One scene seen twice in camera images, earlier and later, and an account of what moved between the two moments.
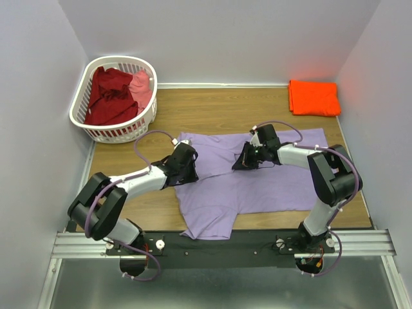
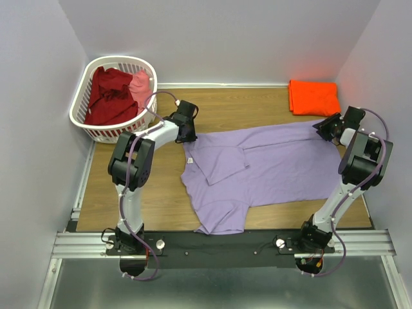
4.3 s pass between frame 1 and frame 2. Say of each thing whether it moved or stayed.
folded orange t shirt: stayed
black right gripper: moved
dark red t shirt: stayed
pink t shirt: stayed
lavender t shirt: moved
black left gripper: moved
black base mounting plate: stayed
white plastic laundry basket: stayed
